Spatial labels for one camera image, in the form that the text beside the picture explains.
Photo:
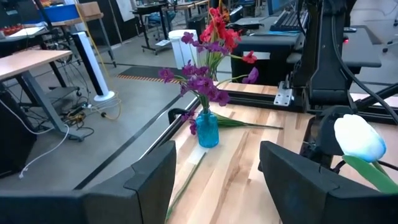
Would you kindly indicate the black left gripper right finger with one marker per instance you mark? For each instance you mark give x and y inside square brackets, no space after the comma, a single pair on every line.
[304,199]

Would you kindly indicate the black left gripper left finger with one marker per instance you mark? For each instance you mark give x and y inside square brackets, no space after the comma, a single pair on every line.
[124,199]

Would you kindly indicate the white artificial tulip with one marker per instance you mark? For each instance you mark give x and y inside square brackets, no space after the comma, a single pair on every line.
[186,183]

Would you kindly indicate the white tulip blue-tinted petals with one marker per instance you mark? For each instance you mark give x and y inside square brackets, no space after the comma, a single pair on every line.
[357,137]

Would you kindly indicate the blue glass vase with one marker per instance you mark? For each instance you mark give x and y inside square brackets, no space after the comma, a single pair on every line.
[206,133]

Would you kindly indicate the purple artificial flower bunch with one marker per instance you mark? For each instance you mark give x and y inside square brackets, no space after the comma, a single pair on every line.
[230,122]
[202,84]

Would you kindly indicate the red artificial flower bunch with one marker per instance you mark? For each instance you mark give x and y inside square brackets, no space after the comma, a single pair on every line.
[217,29]

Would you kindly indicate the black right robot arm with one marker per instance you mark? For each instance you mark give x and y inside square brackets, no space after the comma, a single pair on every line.
[326,77]

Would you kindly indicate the black power strip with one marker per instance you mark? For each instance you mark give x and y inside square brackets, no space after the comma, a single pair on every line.
[77,109]

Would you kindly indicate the black box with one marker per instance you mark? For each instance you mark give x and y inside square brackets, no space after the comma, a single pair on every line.
[15,140]

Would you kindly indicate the black floor mat striped edge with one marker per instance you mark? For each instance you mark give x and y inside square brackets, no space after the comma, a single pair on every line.
[143,72]

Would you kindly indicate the grey desk leg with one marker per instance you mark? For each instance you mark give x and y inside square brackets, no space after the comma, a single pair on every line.
[40,99]

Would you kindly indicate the white pillar with round base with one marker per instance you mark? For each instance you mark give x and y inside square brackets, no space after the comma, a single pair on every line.
[93,71]

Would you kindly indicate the black work desk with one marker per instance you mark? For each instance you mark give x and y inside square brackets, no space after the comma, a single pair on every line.
[264,42]

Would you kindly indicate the wooden desk top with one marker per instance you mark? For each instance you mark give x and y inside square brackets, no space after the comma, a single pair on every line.
[25,62]

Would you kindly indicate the black keyboard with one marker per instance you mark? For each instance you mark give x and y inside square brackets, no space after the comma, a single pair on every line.
[289,20]

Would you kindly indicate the cardboard box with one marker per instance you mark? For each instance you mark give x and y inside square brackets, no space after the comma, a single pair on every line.
[90,9]

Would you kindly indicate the black standing desk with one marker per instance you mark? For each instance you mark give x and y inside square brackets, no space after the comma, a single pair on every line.
[149,7]

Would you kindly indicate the blue plastic bin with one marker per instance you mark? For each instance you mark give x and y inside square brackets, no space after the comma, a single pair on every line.
[59,13]

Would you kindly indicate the black aluminium table frame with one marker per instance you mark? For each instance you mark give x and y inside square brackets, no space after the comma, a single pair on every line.
[258,101]

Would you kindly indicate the black diagonal frame brace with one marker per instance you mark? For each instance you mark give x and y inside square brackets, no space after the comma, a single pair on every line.
[382,95]

